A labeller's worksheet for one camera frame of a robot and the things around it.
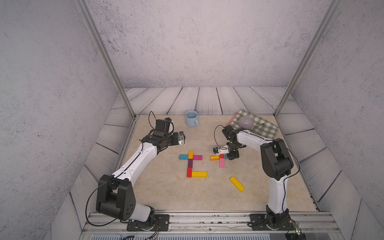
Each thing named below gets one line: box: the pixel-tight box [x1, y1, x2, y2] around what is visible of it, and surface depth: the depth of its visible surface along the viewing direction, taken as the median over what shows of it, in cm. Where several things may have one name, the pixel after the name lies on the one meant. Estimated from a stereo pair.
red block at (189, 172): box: [186, 167, 192, 178], surface depth 93 cm
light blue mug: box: [185, 110, 199, 127], surface depth 113 cm
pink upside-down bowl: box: [238, 115, 254, 130], surface depth 114 cm
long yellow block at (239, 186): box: [230, 176, 245, 192], surface depth 87 cm
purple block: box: [188, 158, 193, 168], surface depth 95 cm
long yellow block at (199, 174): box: [191, 171, 208, 178], surface depth 91 cm
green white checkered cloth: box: [230, 109, 279, 140], surface depth 116 cm
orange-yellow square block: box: [188, 150, 194, 159], surface depth 100 cm
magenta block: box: [193, 155, 203, 161], surface depth 98 cm
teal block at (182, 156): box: [179, 154, 189, 160], surface depth 99 cm
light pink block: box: [219, 158, 225, 168], surface depth 96 cm
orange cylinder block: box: [209, 155, 220, 161], surface depth 97 cm
